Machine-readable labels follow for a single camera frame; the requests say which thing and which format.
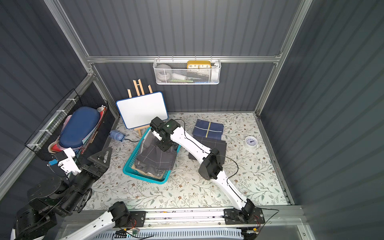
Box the teal plastic basket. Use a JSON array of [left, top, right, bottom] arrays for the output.
[[123, 129, 181, 185]]

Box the dark grid pillowcase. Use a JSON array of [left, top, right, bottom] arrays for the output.
[[194, 136, 227, 163], [135, 139, 179, 171]]

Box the navy pillowcase yellow stripe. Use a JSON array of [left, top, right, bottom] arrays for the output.
[[193, 119, 224, 140]]

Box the grey pillowcase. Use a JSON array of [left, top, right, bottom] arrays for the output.
[[132, 164, 167, 180]]

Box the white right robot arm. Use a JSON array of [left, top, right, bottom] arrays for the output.
[[150, 117, 256, 223]]

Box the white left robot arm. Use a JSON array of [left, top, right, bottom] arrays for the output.
[[11, 148, 112, 240]]

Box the blue framed whiteboard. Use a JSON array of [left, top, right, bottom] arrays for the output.
[[116, 92, 169, 130]]

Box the navy blue oval cushion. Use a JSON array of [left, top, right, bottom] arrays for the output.
[[59, 107, 100, 149]]

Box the yellow clock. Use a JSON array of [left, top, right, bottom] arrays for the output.
[[187, 60, 212, 69]]

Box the small white round clock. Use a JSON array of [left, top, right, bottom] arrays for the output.
[[244, 136, 259, 148]]

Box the blue toy with cord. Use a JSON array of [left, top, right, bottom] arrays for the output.
[[109, 130, 139, 143]]

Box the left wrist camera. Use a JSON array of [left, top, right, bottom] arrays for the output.
[[47, 148, 82, 177]]

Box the black wire side basket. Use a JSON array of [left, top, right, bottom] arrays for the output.
[[25, 91, 115, 165]]

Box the tape roll in wall basket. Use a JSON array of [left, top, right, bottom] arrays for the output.
[[154, 64, 172, 82]]

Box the white wire wall basket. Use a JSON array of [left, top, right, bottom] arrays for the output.
[[153, 59, 222, 85]]

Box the metal base rail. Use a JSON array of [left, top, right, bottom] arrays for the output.
[[80, 205, 304, 232]]

